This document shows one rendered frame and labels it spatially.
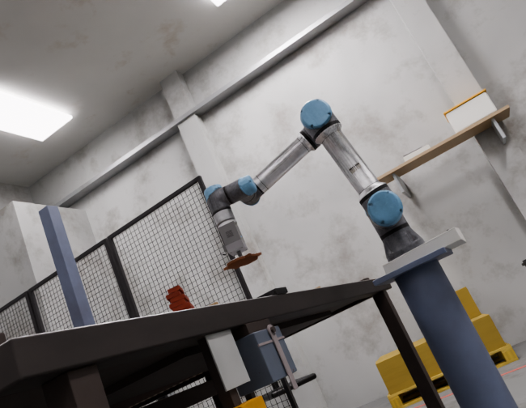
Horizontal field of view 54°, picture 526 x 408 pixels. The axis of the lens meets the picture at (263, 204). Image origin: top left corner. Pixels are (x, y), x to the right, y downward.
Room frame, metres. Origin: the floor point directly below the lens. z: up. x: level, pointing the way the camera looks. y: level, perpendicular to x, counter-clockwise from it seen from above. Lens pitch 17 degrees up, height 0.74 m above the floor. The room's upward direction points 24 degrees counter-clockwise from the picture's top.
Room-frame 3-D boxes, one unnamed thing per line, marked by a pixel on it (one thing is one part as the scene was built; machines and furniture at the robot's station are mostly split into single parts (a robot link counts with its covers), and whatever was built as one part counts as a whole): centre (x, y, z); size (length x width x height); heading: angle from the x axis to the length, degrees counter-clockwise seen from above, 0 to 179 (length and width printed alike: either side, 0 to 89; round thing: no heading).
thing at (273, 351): (1.30, 0.16, 0.77); 0.14 x 0.11 x 0.18; 158
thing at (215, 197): (1.86, 0.15, 1.38); 0.09 x 0.08 x 0.11; 82
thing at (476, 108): (5.01, -2.29, 2.18); 0.46 x 0.38 x 0.25; 70
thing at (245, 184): (1.86, 0.05, 1.38); 0.11 x 0.11 x 0.08; 82
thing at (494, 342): (5.17, -0.91, 0.35); 1.25 x 0.95 x 0.70; 70
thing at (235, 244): (1.86, 0.17, 1.23); 0.10 x 0.09 x 0.16; 87
